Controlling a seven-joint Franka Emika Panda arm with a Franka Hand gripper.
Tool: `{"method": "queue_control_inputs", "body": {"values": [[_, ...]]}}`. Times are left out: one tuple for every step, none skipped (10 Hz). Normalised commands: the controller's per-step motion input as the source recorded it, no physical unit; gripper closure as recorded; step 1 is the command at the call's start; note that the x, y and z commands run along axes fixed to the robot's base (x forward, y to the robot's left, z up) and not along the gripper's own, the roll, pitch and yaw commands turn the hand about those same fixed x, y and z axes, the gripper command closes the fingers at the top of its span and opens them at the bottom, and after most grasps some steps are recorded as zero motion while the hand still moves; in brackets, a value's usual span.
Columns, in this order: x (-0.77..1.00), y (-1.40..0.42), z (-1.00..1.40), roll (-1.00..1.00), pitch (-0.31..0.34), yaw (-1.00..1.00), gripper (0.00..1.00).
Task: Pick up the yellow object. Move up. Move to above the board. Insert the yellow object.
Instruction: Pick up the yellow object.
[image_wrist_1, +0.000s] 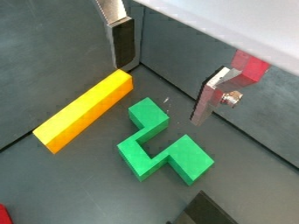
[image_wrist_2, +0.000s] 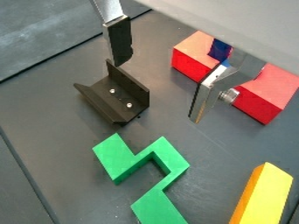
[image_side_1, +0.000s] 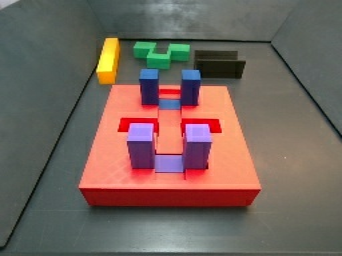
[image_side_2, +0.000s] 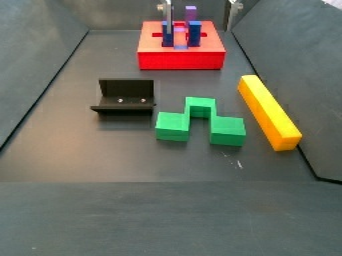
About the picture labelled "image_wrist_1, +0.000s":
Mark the yellow rectangular block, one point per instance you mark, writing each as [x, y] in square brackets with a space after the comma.
[64, 126]

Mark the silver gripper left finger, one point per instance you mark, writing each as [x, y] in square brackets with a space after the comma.
[120, 30]

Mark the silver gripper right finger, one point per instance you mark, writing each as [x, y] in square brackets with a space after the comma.
[217, 91]

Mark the black block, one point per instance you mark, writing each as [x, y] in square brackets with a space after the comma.
[203, 211]

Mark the green zigzag block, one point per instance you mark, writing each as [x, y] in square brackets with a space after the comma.
[146, 155]

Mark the red puzzle board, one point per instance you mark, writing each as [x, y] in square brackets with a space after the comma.
[253, 69]

